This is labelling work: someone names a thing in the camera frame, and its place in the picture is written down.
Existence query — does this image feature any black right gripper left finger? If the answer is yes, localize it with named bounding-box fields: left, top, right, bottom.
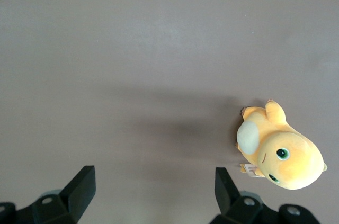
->
left=0, top=165, right=96, bottom=224

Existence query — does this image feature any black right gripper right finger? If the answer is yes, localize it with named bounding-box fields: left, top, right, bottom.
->
left=210, top=167, right=320, bottom=224

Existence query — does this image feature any yellow plush toy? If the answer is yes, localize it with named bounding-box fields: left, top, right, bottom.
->
left=235, top=98, right=328, bottom=191

